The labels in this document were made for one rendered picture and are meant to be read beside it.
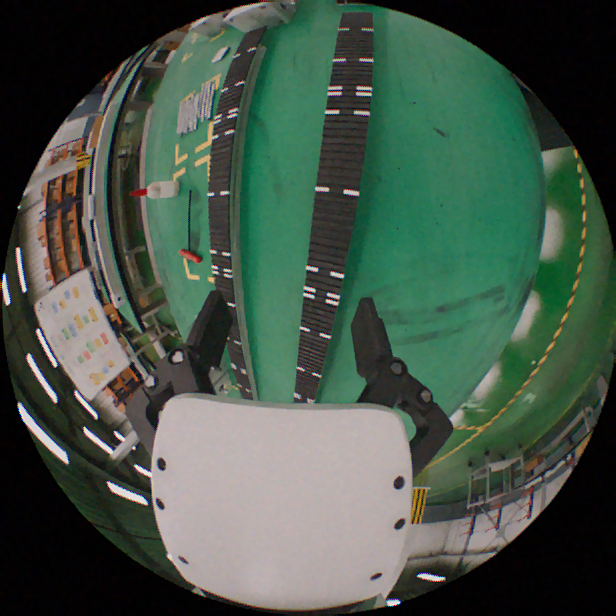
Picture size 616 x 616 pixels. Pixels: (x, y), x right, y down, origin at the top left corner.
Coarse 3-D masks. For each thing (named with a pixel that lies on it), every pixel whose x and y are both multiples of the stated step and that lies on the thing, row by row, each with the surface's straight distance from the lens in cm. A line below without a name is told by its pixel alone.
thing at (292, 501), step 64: (192, 448) 7; (256, 448) 7; (320, 448) 6; (384, 448) 7; (192, 512) 8; (256, 512) 7; (320, 512) 7; (384, 512) 8; (192, 576) 11; (256, 576) 8; (320, 576) 8; (384, 576) 10
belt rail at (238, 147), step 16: (256, 64) 43; (240, 112) 36; (240, 128) 36; (240, 144) 34; (240, 160) 34; (240, 176) 33; (240, 192) 33; (240, 256) 34; (240, 272) 35; (240, 288) 36; (240, 304) 38; (240, 320) 41; (240, 336) 41; (256, 400) 66
